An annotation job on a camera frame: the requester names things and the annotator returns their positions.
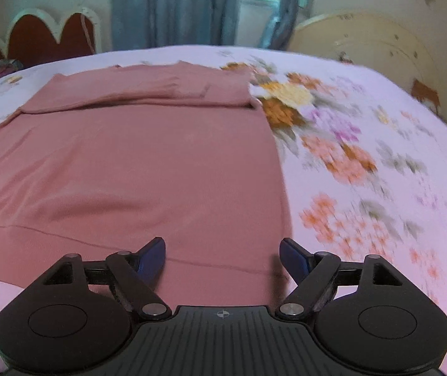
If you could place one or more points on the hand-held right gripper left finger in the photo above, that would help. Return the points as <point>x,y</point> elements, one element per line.
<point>151,260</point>

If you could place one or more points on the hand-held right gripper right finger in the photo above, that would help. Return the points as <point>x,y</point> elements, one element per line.
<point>295,260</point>

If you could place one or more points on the pink long-sleeve sweater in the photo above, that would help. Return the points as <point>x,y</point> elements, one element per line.
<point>129,164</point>

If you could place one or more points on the floral pink bed sheet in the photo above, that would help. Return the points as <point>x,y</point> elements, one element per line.
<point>364,223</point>

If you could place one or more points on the orange patterned cushion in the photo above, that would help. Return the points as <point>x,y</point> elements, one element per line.
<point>427,94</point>

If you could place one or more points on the cream round headboard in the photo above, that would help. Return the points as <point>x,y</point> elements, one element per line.
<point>368,43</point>

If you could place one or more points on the tied blue curtain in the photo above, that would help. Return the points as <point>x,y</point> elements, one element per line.
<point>286,11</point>

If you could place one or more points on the red heart-shaped headboard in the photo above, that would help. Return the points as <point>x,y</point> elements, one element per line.
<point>39,35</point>

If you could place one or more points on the wide blue curtain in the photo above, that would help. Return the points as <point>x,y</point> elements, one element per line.
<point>176,8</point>

